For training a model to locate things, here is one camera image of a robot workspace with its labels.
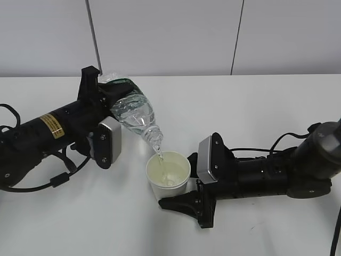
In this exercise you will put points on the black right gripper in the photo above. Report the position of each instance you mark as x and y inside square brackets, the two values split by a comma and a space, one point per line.
[201, 204]

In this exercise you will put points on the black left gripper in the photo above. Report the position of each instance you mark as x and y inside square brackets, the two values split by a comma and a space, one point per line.
[92, 105]

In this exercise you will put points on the clear water bottle green label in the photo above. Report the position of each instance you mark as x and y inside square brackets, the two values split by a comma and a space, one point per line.
[134, 111]

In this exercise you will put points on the white paper cup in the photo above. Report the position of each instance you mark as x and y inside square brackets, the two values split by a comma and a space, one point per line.
[168, 174]

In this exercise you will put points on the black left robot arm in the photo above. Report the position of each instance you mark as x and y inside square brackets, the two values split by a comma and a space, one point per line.
[24, 146]

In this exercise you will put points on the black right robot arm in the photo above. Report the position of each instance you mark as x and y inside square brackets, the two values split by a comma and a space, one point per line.
[298, 172]

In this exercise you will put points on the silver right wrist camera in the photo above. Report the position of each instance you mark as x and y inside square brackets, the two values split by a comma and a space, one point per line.
[211, 159]

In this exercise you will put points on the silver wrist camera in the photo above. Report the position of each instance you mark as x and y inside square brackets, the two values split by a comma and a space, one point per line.
[211, 159]
[106, 142]

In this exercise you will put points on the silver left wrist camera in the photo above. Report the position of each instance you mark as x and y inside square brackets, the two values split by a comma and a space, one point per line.
[106, 142]

